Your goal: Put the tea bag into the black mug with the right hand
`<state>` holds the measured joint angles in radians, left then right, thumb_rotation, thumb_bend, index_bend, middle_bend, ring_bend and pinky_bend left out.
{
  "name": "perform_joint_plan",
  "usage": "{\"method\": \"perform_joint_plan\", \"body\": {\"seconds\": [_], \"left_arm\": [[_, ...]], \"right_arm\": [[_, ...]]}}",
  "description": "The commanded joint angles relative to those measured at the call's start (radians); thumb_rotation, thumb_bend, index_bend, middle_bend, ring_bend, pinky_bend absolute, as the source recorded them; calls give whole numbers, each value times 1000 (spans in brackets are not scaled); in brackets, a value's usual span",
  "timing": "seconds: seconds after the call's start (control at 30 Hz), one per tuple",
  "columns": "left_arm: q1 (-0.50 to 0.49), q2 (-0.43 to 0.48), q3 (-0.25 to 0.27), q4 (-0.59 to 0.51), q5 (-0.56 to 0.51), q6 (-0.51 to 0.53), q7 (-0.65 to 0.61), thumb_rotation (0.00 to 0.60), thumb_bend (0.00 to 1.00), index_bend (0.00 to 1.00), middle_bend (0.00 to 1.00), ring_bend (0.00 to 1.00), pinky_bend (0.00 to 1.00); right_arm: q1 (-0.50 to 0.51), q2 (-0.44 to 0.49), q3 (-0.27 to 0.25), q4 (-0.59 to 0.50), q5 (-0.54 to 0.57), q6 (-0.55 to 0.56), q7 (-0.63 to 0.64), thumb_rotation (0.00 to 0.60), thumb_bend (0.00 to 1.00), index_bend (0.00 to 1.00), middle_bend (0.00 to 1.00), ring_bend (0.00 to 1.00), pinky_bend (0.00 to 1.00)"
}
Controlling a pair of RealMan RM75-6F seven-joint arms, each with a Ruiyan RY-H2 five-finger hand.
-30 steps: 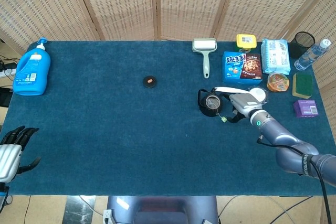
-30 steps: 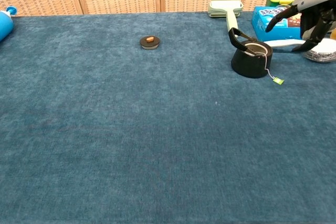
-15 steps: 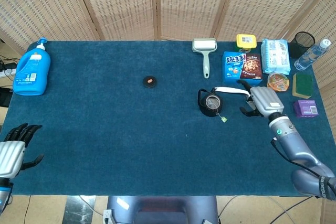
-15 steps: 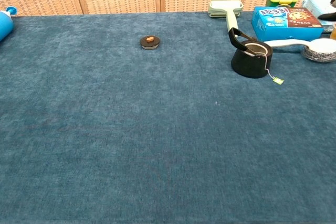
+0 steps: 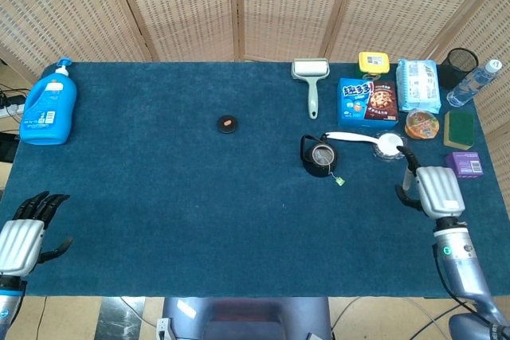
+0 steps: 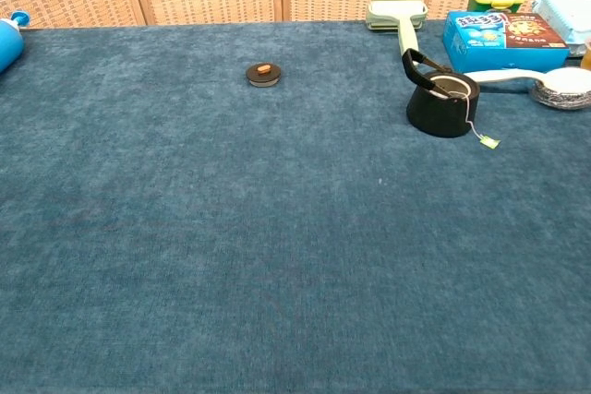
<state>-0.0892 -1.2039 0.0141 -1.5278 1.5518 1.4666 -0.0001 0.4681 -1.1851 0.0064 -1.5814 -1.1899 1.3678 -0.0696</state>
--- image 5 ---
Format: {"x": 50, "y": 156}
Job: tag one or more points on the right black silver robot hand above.
{"x": 440, "y": 192}

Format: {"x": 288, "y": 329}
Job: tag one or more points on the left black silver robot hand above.
{"x": 18, "y": 244}

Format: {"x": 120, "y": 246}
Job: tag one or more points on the pyramid tea bag green tag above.
{"x": 322, "y": 155}

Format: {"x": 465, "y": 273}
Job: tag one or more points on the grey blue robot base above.
{"x": 247, "y": 318}

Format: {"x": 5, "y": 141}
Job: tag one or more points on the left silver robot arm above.
{"x": 8, "y": 304}

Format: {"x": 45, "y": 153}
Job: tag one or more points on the small black lid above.
{"x": 228, "y": 125}

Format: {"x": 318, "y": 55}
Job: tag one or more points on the small purple box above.
{"x": 464, "y": 165}

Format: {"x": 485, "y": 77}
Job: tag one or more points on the green yellow sponge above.
{"x": 460, "y": 127}

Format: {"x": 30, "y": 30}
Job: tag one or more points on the orange jelly cup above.
{"x": 422, "y": 125}

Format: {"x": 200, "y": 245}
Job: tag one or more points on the white dish brush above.
{"x": 386, "y": 145}

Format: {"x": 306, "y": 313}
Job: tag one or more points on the blue wet wipes pack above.
{"x": 418, "y": 85}

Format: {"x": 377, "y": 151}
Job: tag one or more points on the clear plastic water bottle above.
{"x": 470, "y": 85}

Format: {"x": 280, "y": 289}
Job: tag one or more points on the blue cookie box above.
{"x": 366, "y": 105}

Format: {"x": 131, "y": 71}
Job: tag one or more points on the black mesh pen cup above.
{"x": 450, "y": 73}

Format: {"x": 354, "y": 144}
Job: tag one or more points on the blue detergent pump bottle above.
{"x": 48, "y": 113}

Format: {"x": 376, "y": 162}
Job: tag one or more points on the white power strip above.
{"x": 12, "y": 109}

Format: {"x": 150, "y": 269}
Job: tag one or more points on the black mug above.
{"x": 308, "y": 155}

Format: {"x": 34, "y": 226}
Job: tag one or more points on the blue table cloth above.
{"x": 159, "y": 216}

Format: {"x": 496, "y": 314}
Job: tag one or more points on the yellow lidded green container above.
{"x": 373, "y": 62}

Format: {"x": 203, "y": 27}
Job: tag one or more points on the pale green lint roller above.
{"x": 312, "y": 89}

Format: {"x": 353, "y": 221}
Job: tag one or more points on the woven folding screen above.
{"x": 179, "y": 5}

